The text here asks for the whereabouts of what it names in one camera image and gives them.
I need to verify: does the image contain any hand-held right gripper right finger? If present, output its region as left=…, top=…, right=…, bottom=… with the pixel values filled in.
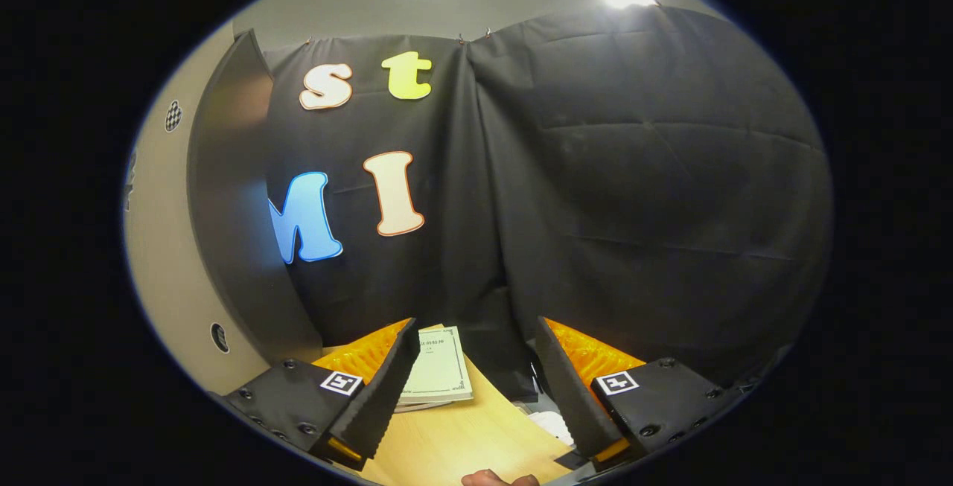
left=535, top=316, right=745, bottom=472

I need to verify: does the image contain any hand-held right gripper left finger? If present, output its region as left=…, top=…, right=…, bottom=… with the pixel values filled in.
left=223, top=317, right=421, bottom=472

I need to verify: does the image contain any beige cabinet door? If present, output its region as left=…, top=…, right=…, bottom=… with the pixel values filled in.
left=123, top=21, right=272, bottom=397

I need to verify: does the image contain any black backdrop cloth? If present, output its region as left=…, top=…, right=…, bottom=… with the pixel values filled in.
left=264, top=6, right=833, bottom=406

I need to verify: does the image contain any pale green booklet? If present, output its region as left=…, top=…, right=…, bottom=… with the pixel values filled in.
left=398, top=326, right=474, bottom=405

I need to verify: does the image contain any dark grey cabinet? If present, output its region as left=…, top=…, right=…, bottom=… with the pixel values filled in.
left=186, top=28, right=325, bottom=368

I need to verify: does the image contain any white flat object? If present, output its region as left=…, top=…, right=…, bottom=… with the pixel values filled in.
left=529, top=411, right=576, bottom=447

